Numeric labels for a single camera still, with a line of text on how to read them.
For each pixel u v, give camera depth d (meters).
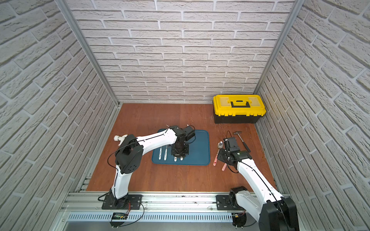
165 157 0.88
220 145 0.95
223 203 0.73
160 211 0.71
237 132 1.00
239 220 0.70
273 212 0.39
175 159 0.87
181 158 0.85
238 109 0.93
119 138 0.95
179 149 0.74
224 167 0.85
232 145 0.65
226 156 0.63
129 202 0.73
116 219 0.72
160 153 0.90
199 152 0.90
